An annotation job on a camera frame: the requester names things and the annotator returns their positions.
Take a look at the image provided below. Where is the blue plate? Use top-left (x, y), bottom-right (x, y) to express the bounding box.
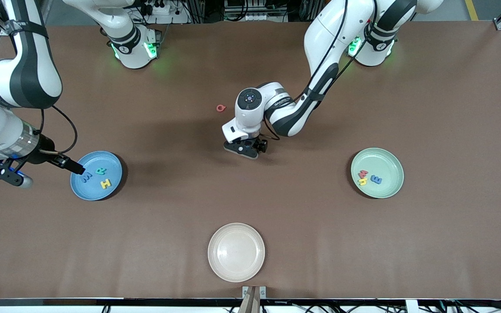
top-left (70, 150), bottom-right (124, 201)

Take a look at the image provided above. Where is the beige plate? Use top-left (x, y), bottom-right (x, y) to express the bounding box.
top-left (207, 223), bottom-right (266, 283)

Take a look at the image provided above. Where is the green plate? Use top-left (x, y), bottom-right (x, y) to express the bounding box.
top-left (350, 147), bottom-right (405, 199)

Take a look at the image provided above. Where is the brown table cover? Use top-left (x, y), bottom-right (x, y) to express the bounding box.
top-left (0, 20), bottom-right (501, 300)

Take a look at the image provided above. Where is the background equipment box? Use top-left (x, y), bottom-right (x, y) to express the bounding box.
top-left (224, 0), bottom-right (288, 22)

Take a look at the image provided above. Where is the white power strip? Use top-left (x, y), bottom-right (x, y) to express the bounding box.
top-left (140, 0), bottom-right (190, 24)

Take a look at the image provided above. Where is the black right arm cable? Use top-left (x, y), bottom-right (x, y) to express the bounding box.
top-left (37, 106), bottom-right (78, 156)

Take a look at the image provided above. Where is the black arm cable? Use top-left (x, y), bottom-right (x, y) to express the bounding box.
top-left (263, 0), bottom-right (379, 140)
top-left (37, 106), bottom-right (78, 156)

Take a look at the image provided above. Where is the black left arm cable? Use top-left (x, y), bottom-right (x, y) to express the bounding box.
top-left (263, 0), bottom-right (379, 140)

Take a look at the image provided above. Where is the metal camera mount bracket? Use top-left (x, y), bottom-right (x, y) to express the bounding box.
top-left (242, 285), bottom-right (267, 313)

